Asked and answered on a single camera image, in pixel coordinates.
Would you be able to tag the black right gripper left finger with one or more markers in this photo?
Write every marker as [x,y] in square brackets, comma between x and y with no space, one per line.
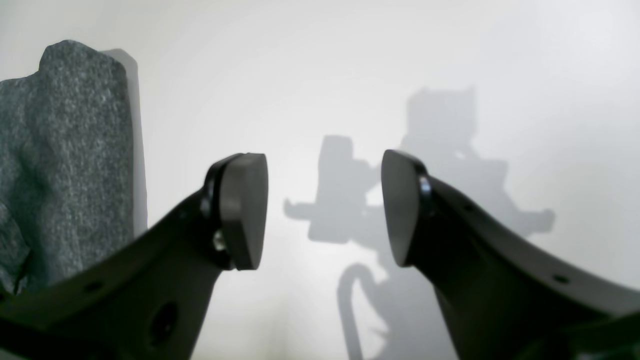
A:
[149,300]

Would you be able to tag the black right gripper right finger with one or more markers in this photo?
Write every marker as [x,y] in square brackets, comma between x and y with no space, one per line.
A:
[502,298]

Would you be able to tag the grey long-sleeve T-shirt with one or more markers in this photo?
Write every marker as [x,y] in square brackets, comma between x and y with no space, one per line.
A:
[66,167]

